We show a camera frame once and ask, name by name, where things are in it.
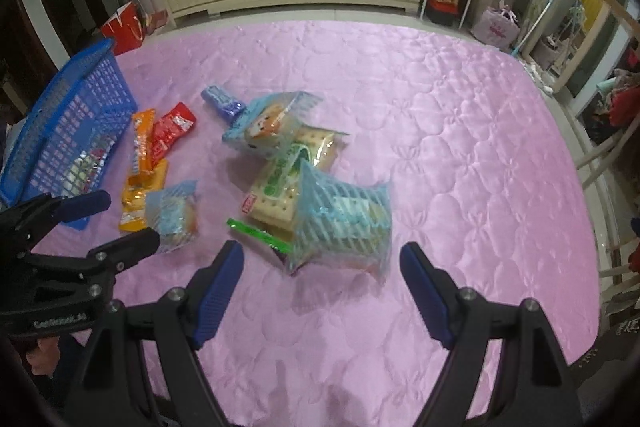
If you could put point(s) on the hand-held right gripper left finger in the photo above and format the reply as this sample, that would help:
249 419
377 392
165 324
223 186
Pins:
220 294

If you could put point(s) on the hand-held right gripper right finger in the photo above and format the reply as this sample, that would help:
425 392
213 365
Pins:
425 297

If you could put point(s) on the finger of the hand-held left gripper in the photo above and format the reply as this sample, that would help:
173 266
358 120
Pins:
135 243
85 205

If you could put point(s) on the small blue striped snack packet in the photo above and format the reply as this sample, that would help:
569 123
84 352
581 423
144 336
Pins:
172 217

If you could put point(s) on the green stick snack packet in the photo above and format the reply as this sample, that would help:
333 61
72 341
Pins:
255 234

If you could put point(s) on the blue plastic basket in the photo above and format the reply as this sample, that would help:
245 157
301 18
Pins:
75 107

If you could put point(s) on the large blue striped snack packet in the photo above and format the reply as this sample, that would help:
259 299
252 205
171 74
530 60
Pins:
340 227

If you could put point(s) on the green label cracker packet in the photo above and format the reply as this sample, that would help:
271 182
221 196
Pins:
272 197

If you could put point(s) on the blue cartoon snack packet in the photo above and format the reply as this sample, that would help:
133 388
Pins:
265 124

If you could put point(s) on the clear cracker packet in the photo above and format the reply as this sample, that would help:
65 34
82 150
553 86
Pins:
320 147

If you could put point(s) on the person's left hand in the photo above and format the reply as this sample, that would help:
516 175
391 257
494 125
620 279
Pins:
44 353

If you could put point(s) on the red snack packet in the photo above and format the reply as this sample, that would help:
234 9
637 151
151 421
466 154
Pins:
170 129

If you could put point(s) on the purple snack packet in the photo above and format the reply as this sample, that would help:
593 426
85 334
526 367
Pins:
220 99

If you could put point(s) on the pink quilted blanket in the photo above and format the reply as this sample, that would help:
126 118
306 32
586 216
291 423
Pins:
450 132

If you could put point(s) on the red paper bag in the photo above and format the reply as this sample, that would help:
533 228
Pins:
125 29

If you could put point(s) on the pink gift bag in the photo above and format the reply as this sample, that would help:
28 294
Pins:
495 29

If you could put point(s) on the mop pole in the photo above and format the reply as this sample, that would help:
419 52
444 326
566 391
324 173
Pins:
542 7

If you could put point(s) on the wooden frame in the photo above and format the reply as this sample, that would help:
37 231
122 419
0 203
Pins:
607 2

